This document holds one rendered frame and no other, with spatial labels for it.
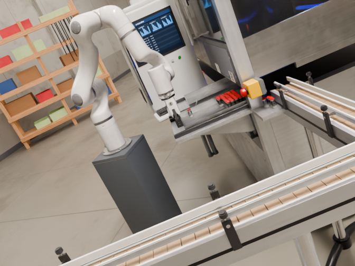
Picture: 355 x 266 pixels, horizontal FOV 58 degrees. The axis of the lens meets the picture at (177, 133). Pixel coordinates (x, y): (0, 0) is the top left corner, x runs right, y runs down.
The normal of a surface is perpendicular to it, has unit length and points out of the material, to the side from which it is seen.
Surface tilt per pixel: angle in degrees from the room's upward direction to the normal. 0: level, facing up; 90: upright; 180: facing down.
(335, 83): 90
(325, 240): 0
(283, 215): 90
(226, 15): 90
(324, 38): 90
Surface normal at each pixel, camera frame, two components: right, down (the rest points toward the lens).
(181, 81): 0.25, 0.25
